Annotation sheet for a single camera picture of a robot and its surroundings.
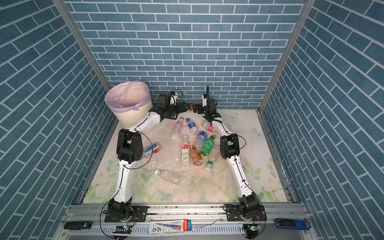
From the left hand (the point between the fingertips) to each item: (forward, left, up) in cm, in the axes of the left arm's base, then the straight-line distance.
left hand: (185, 106), depth 100 cm
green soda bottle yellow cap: (-24, -15, -13) cm, 31 cm away
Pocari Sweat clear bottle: (-17, -10, -16) cm, 25 cm away
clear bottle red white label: (-28, 0, -12) cm, 30 cm away
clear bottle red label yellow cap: (-6, -15, -13) cm, 21 cm away
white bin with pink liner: (+4, +38, 0) cm, 38 cm away
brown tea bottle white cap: (-31, -7, -12) cm, 33 cm away
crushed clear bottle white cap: (-42, +7, -17) cm, 46 cm away
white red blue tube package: (-65, +5, -16) cm, 67 cm away
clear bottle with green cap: (-30, -17, -14) cm, 38 cm away
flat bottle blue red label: (-25, +19, -13) cm, 34 cm away
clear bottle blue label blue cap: (-8, -5, -13) cm, 16 cm away
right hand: (+11, -7, -8) cm, 16 cm away
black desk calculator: (+6, +10, -16) cm, 20 cm away
